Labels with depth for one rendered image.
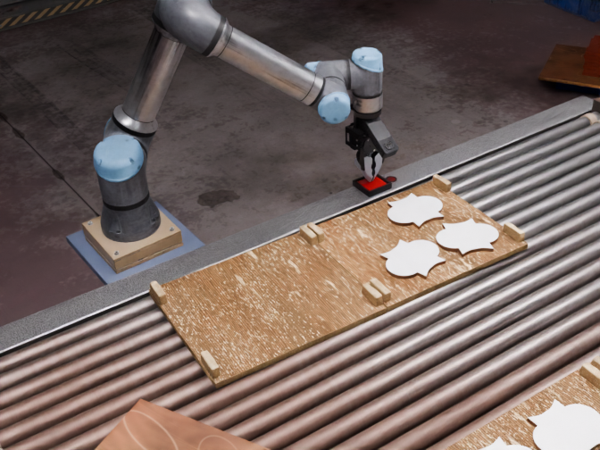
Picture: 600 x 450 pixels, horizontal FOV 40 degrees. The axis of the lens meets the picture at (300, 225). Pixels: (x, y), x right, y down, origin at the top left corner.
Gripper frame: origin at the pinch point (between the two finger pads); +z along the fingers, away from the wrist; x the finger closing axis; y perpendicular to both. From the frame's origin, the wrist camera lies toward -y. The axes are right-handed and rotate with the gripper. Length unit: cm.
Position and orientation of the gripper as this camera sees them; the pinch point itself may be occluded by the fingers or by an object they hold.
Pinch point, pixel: (372, 178)
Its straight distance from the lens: 220.4
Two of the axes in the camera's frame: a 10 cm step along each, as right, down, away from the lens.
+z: 0.5, 8.2, 5.7
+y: -5.5, -4.6, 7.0
